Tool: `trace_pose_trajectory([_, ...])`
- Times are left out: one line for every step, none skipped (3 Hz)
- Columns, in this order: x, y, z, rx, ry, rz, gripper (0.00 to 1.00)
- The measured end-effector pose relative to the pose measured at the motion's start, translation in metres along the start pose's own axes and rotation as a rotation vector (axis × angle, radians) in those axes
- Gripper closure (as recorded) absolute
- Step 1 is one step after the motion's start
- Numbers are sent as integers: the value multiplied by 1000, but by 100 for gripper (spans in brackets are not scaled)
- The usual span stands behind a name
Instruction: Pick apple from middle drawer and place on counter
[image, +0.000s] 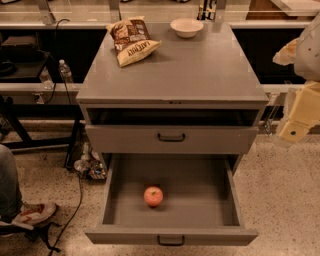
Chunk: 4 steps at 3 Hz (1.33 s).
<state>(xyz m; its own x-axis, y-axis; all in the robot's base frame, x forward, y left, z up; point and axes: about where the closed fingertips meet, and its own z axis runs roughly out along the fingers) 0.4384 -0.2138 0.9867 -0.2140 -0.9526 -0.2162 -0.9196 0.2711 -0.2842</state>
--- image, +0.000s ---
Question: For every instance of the clutter of small floor items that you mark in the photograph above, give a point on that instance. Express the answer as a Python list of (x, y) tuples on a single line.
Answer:
[(89, 165)]

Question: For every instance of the red apple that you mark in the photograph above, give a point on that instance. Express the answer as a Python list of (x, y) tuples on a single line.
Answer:
[(153, 196)]

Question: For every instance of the blue jeans leg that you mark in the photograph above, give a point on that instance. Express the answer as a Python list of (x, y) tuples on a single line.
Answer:
[(10, 195)]

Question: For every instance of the grey drawer cabinet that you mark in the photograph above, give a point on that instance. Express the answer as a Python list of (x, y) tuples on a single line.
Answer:
[(204, 81)]

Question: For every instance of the closed grey middle drawer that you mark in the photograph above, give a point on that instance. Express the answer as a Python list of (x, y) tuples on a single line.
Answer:
[(170, 139)]

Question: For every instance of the clear plastic water bottle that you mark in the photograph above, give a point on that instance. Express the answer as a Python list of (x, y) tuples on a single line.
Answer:
[(65, 72)]

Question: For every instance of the white red sneaker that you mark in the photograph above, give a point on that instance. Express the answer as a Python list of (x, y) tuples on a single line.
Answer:
[(30, 214)]

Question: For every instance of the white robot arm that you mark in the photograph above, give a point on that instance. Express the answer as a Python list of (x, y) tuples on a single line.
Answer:
[(306, 65)]

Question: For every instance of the open grey bottom drawer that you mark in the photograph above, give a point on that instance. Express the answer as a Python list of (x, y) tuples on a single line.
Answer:
[(199, 207)]

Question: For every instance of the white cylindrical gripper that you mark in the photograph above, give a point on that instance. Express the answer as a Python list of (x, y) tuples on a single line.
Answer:
[(308, 55)]

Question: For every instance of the white ceramic bowl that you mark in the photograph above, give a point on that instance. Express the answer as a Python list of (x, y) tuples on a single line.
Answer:
[(186, 27)]

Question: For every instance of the brown yellow chip bag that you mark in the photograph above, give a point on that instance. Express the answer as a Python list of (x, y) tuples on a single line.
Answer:
[(132, 41)]

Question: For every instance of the black metal stand frame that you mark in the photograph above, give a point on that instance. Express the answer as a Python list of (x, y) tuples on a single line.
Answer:
[(38, 124)]

